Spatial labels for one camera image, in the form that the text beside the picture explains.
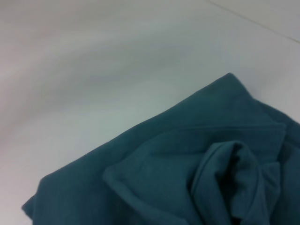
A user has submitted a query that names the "teal t-shirt with FREE print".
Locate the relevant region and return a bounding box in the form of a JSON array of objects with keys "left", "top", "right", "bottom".
[{"left": 22, "top": 72, "right": 300, "bottom": 225}]

